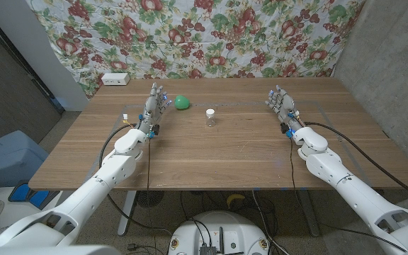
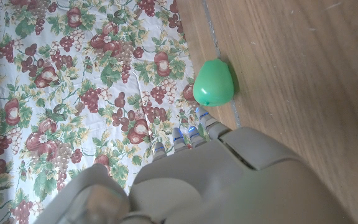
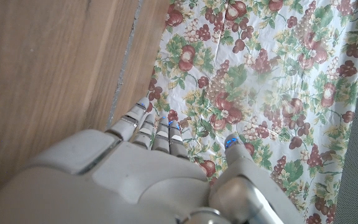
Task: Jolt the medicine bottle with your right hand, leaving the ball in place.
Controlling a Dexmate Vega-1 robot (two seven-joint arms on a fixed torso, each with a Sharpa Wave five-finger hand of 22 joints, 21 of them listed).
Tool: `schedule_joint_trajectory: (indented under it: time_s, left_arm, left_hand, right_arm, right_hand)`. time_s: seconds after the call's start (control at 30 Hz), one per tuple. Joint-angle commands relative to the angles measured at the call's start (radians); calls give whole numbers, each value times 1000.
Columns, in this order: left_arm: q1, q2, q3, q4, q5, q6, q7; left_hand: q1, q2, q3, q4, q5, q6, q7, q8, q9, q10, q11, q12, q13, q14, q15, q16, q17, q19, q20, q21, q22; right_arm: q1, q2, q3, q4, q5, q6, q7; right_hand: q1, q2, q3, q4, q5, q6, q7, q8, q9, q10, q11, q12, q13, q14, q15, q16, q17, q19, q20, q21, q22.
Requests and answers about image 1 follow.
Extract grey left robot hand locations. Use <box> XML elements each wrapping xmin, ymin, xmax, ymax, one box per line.
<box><xmin>135</xmin><ymin>82</ymin><xmax>173</xmax><ymax>139</ymax></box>

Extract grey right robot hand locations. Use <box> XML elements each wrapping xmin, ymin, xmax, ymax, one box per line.
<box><xmin>264</xmin><ymin>84</ymin><xmax>306</xmax><ymax>137</ymax></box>

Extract clear medicine bottle white cap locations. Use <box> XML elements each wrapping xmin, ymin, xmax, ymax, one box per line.
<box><xmin>205</xmin><ymin>108</ymin><xmax>217</xmax><ymax>128</ymax></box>

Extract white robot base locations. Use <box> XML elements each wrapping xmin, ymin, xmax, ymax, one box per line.
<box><xmin>167</xmin><ymin>210</ymin><xmax>271</xmax><ymax>255</ymax></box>

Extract green ball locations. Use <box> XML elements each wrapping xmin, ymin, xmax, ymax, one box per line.
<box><xmin>174</xmin><ymin>94</ymin><xmax>191</xmax><ymax>111</ymax></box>

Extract white power strip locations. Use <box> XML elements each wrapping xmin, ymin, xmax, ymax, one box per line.
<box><xmin>101</xmin><ymin>72</ymin><xmax>131</xmax><ymax>86</ymax></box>

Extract floral fruit print backdrop cloth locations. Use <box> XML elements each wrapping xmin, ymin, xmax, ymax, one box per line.
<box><xmin>25</xmin><ymin>0</ymin><xmax>366</xmax><ymax>100</ymax></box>

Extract black round fan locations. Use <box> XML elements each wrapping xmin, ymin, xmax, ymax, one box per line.
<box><xmin>135</xmin><ymin>190</ymin><xmax>165</xmax><ymax>208</ymax></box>

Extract yellow curved object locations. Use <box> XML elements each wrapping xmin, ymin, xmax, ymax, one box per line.
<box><xmin>226</xmin><ymin>193</ymin><xmax>247</xmax><ymax>209</ymax></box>

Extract white table leg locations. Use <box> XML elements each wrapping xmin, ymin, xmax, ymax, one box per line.
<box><xmin>117</xmin><ymin>190</ymin><xmax>137</xmax><ymax>237</ymax></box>

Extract grey table leg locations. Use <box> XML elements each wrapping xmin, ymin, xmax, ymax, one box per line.
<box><xmin>297</xmin><ymin>189</ymin><xmax>321</xmax><ymax>237</ymax></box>

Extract blue plastic bin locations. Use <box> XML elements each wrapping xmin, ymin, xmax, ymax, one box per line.
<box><xmin>0</xmin><ymin>130</ymin><xmax>50</xmax><ymax>188</ymax></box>

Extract blue foot pedals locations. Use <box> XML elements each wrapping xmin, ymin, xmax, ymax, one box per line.
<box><xmin>8</xmin><ymin>182</ymin><xmax>60</xmax><ymax>210</ymax></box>

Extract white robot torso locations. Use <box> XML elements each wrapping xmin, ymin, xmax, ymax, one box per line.
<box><xmin>0</xmin><ymin>244</ymin><xmax>120</xmax><ymax>255</ymax></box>

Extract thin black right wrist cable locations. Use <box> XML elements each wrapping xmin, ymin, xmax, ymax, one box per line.
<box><xmin>288</xmin><ymin>136</ymin><xmax>408</xmax><ymax>253</ymax></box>

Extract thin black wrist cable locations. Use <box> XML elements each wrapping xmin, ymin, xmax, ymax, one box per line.
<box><xmin>288</xmin><ymin>136</ymin><xmax>408</xmax><ymax>253</ymax></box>
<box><xmin>145</xmin><ymin>136</ymin><xmax>157</xmax><ymax>255</ymax></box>

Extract thin black left wrist cable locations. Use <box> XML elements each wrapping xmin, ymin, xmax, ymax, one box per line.
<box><xmin>145</xmin><ymin>136</ymin><xmax>157</xmax><ymax>255</ymax></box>

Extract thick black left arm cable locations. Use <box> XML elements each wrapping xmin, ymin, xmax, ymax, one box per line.
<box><xmin>98</xmin><ymin>123</ymin><xmax>173</xmax><ymax>237</ymax></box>

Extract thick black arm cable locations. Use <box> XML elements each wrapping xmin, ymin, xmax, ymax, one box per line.
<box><xmin>98</xmin><ymin>123</ymin><xmax>173</xmax><ymax>237</ymax></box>
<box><xmin>302</xmin><ymin>121</ymin><xmax>408</xmax><ymax>207</ymax></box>

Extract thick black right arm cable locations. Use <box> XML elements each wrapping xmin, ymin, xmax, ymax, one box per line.
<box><xmin>302</xmin><ymin>121</ymin><xmax>408</xmax><ymax>207</ymax></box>

